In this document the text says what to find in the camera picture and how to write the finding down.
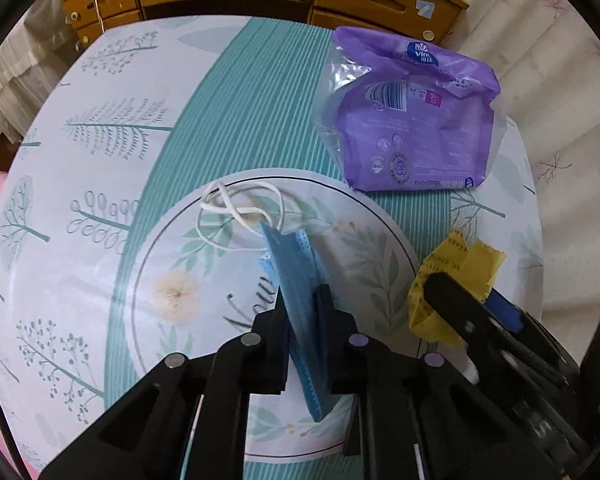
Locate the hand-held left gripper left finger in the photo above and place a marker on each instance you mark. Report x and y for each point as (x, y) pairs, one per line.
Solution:
(272, 340)

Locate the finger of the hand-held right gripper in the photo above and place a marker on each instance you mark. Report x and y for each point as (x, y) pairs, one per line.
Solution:
(504, 312)
(450, 305)

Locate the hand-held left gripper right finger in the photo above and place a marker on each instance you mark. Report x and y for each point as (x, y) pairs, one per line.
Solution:
(330, 330)

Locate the yellow paper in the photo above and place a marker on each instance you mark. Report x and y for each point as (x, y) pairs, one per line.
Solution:
(460, 256)

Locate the blue face mask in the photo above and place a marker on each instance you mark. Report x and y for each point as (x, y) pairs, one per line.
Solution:
(295, 270)

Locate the purple plastic package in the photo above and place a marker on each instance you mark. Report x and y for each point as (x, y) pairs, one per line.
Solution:
(415, 145)

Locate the white leaf pattern curtain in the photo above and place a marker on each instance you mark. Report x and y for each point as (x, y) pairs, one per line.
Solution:
(555, 85)

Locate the blue sticker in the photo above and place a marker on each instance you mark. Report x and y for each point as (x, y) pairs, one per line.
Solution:
(424, 8)

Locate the lace covered furniture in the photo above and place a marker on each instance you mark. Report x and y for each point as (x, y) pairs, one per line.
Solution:
(25, 60)

